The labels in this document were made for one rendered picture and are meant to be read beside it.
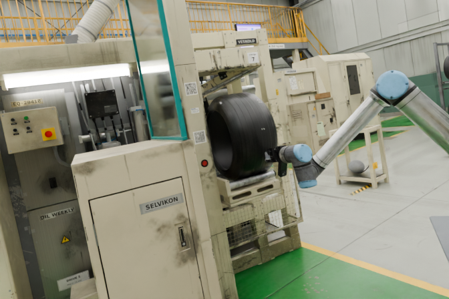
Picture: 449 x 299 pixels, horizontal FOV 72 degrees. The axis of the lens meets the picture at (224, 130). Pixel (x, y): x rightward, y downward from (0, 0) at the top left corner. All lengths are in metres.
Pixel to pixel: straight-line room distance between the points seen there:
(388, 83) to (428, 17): 12.05
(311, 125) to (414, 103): 5.10
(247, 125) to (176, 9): 0.79
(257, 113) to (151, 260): 1.05
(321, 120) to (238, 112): 5.03
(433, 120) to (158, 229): 1.12
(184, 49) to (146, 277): 1.24
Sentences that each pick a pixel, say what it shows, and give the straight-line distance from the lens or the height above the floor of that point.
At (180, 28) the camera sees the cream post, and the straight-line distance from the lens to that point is 1.92.
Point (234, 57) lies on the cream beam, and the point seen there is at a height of 1.71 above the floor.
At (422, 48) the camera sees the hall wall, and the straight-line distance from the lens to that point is 13.48.
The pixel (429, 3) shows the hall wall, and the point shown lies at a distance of 13.51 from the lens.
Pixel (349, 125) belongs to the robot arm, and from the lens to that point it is 1.63.
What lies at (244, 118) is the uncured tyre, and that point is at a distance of 1.79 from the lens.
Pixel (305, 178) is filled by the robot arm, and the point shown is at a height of 0.96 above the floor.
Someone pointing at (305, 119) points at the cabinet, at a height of 0.91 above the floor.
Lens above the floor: 1.35
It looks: 4 degrees down
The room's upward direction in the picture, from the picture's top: 10 degrees counter-clockwise
